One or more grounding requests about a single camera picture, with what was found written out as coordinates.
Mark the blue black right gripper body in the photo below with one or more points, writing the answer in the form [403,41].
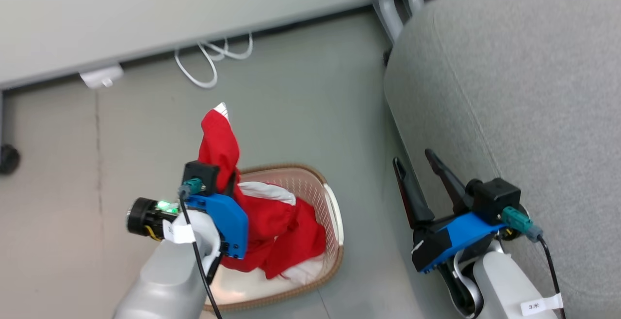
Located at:
[456,236]

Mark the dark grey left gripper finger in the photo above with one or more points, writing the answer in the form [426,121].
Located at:
[232,183]

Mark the blue white left gripper body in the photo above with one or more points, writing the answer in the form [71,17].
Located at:
[228,222]

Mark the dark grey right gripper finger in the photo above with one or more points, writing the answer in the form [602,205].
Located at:
[412,198]
[449,178]

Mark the red jacket with striped cuffs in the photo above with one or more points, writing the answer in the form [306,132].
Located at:
[219,144]

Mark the red shorts with white trim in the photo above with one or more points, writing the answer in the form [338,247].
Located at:
[281,231]

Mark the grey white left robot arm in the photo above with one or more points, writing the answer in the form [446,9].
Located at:
[165,280]

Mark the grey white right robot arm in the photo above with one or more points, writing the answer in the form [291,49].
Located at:
[504,285]

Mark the cream perforated laundry basket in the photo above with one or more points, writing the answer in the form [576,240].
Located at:
[335,222]

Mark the white label tag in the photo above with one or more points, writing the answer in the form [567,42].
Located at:
[541,304]
[178,231]

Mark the grey fabric sofa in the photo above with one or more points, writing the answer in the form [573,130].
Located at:
[524,91]

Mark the white power adapter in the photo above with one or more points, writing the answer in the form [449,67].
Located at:
[102,76]

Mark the wide white partition panel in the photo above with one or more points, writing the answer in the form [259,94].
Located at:
[170,8]

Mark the black caster wheel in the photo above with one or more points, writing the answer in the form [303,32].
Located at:
[8,159]

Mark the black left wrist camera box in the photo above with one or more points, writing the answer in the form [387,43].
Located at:
[201,171]

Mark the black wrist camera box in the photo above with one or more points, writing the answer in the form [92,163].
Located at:
[201,171]
[497,198]

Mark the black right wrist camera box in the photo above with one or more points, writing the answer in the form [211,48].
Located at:
[497,198]

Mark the grey metal partition post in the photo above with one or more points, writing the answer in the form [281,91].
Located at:
[388,4]

